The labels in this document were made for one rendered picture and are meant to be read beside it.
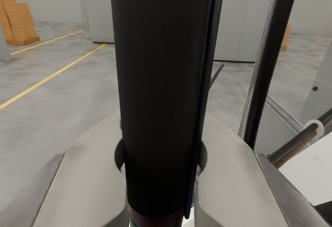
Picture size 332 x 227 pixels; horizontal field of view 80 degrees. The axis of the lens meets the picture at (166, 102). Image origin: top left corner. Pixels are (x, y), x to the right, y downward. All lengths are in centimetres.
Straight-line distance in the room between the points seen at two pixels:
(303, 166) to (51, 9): 1414
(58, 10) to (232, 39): 1077
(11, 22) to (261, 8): 740
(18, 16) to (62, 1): 597
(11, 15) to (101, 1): 278
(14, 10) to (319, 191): 816
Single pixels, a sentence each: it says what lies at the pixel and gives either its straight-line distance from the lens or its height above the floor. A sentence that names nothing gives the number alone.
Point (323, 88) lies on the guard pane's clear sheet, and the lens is 110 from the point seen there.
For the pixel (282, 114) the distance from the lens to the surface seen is 129.
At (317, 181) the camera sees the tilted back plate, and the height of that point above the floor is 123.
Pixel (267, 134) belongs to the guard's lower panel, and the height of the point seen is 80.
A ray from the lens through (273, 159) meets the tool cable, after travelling 27.
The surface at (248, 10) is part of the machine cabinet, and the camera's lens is 577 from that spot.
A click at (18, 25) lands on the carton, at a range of 831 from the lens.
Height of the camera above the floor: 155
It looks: 28 degrees down
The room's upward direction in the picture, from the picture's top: 2 degrees clockwise
